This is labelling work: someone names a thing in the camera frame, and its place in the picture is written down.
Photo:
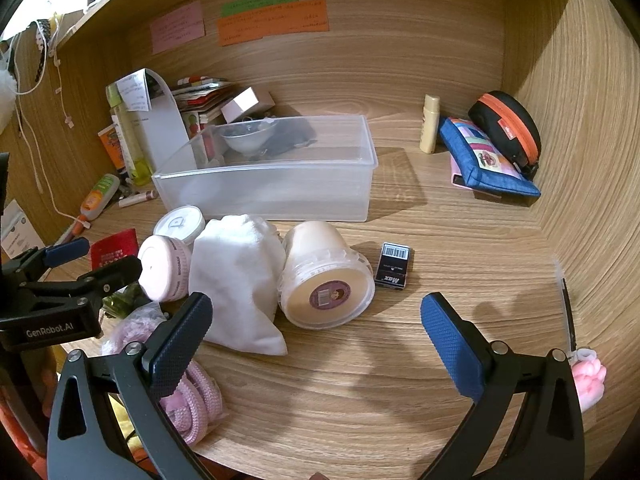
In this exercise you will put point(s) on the pink lip balm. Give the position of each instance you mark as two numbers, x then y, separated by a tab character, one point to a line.
137	199

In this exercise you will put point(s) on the orange white marker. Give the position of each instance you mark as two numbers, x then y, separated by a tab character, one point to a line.
82	223

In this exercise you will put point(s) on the stack of booklets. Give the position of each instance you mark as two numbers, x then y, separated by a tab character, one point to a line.
202	97

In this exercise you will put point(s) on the red card packet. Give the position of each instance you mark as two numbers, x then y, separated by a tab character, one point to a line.
112	247

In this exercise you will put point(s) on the pink wallet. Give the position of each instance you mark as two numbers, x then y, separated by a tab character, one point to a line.
457	175

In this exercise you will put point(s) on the pink round jar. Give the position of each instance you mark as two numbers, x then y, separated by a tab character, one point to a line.
165	270

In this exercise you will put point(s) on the white cloth pouch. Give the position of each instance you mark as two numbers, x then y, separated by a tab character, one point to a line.
235	280

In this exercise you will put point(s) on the black orange zip case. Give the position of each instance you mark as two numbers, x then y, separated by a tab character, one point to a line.
505	115

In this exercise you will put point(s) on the small white box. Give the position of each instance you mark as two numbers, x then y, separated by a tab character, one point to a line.
245	102

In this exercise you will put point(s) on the black cloth pouch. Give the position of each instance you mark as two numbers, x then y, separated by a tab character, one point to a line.
295	135

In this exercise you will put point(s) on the small black box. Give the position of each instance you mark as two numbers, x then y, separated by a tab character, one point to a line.
393	270

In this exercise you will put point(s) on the clear plastic storage bin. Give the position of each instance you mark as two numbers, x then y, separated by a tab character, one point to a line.
275	190

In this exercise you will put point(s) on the orange sticky note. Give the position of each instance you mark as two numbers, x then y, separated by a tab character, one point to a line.
272	25

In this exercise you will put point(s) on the white fluffy plush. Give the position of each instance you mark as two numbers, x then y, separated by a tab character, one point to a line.
5	90

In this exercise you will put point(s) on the white paper receipt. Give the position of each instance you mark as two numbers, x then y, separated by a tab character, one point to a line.
135	92

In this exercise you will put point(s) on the yellow printed cloth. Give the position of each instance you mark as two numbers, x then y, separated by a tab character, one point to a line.
125	425

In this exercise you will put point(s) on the orange garment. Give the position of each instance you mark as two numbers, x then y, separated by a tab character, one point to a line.
17	450

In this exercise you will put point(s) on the cream plastic tub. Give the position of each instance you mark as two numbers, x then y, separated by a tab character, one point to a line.
320	265

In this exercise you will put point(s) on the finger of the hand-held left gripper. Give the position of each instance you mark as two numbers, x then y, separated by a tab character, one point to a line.
112	272
65	253

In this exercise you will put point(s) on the wooden desktop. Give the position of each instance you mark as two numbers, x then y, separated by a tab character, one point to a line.
350	385

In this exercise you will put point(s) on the thin black pen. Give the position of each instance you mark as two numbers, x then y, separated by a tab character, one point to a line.
568	305

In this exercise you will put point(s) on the green sticky note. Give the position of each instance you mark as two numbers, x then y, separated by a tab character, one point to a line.
260	4

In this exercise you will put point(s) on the white labelled box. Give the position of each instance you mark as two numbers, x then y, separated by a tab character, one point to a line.
15	232

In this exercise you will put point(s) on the pink paw squishy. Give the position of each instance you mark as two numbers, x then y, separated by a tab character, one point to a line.
590	380

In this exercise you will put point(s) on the white bowl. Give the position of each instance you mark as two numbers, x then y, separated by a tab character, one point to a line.
247	137

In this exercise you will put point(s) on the blue patchwork pouch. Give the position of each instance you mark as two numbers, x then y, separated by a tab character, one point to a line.
480	155

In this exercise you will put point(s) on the pink sticky note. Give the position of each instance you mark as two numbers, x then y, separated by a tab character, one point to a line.
177	27

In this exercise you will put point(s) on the yellow-green bottle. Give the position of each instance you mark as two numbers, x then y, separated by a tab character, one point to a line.
135	150

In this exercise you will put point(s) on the pink plastic bag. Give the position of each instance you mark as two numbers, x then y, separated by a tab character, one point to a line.
132	327

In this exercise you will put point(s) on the white round lidded jar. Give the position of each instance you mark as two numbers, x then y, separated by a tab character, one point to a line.
180	222

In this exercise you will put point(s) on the green orange tube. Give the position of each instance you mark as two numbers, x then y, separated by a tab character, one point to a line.
100	192

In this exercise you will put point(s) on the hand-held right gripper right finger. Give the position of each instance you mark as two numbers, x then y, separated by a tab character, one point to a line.
445	340

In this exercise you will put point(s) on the white file holder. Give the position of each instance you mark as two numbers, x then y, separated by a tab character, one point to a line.
167	130

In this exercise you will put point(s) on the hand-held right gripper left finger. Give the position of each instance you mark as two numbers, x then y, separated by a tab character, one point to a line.
180	345

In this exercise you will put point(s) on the cream tube bottle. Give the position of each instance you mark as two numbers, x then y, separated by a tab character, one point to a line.
429	125

